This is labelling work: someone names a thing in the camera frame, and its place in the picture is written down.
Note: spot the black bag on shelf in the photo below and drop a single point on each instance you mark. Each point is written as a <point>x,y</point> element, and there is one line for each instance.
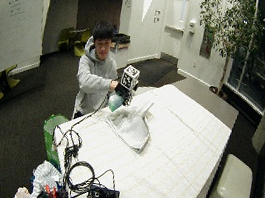
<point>121,38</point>

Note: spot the grey hooded sweatshirt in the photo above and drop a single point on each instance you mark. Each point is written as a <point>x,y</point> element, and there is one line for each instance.
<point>94,83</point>

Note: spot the dark framed wall picture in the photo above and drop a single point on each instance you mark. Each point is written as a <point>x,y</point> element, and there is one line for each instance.
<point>207,43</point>

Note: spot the white cube with black markers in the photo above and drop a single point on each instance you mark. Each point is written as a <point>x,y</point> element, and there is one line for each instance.
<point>130,77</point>

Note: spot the white quilted table cover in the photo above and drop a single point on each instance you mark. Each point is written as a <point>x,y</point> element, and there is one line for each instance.
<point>163,158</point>

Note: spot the red and orange tools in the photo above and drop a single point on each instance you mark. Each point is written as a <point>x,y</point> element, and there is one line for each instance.
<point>50,193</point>

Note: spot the pale green bottle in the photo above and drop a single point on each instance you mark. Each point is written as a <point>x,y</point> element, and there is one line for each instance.
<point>115,102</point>

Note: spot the large whiteboard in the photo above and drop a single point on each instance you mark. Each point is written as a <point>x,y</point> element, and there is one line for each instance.
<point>10,29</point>

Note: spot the tall indoor tree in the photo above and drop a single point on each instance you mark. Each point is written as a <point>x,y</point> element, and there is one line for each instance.
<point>230,26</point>

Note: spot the white crumpled cloth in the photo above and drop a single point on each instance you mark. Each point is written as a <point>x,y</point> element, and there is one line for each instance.
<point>45,178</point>

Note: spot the dark plant pot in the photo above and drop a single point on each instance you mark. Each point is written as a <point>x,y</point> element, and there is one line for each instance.
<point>218,91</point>

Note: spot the large dark window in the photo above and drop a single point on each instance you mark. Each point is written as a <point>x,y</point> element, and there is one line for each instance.
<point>258,51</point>

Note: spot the white mesh cloth bag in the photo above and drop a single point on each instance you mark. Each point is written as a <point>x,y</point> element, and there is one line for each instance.
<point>130,125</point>

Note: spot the white wall switches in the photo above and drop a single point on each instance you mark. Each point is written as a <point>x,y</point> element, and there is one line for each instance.
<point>157,16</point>

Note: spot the green bag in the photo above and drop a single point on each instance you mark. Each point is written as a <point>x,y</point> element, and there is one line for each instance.
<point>51,136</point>

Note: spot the white cushioned stool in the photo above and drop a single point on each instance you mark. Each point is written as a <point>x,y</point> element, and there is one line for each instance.
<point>231,191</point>

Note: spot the person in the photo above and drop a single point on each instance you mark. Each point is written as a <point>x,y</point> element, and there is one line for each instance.
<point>96,73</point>

